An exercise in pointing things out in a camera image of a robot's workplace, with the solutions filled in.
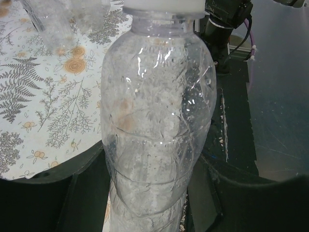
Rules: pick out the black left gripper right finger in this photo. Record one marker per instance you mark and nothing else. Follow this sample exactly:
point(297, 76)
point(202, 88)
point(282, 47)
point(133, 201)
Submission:
point(223, 198)

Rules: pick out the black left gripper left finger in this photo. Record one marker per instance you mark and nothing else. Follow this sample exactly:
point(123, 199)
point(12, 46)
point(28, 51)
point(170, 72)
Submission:
point(70, 197)

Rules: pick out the blue white bottle cap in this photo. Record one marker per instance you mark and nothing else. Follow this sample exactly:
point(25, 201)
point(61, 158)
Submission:
point(195, 8)

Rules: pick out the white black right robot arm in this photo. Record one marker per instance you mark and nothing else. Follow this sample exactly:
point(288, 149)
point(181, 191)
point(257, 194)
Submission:
point(224, 17)

